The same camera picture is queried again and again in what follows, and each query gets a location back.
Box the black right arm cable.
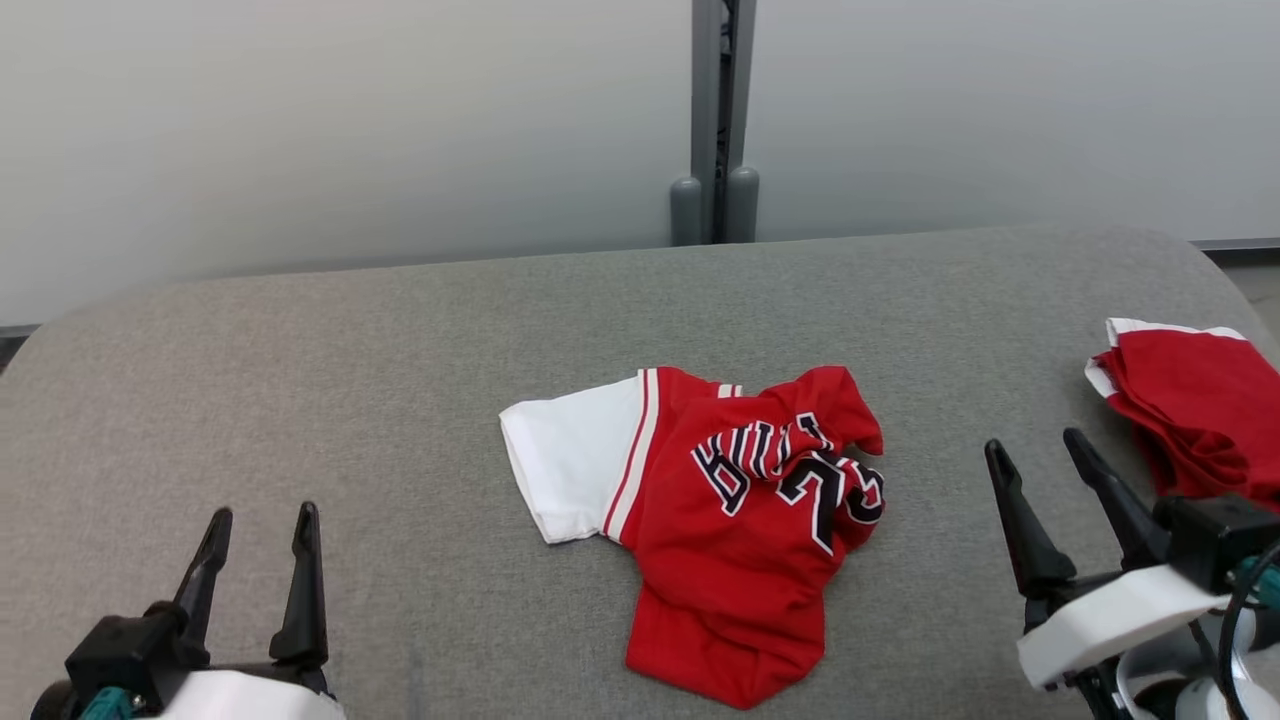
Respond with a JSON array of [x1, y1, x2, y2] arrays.
[[1216, 540, 1280, 720]]

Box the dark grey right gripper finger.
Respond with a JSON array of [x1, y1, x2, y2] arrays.
[[1063, 428, 1171, 571], [985, 438, 1077, 601]]

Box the teal left camera connector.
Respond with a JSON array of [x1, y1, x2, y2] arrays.
[[78, 685, 136, 720]]

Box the teal camera connector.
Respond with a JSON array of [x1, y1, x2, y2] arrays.
[[1240, 558, 1280, 611], [78, 685, 136, 720]]

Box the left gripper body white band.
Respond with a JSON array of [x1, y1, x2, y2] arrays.
[[150, 660, 346, 720]]

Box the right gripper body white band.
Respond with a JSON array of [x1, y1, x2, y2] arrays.
[[1018, 568, 1241, 691]]

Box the red jersey shirt white sleeves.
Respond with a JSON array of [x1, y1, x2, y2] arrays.
[[499, 365, 887, 711]]

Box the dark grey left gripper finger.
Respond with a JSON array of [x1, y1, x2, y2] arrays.
[[172, 507, 233, 642], [270, 502, 329, 669]]

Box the red shorts white stripe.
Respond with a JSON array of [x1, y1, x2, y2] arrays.
[[1085, 318, 1280, 513]]

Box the teal right camera connector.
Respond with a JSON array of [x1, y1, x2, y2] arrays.
[[1240, 558, 1280, 611]]

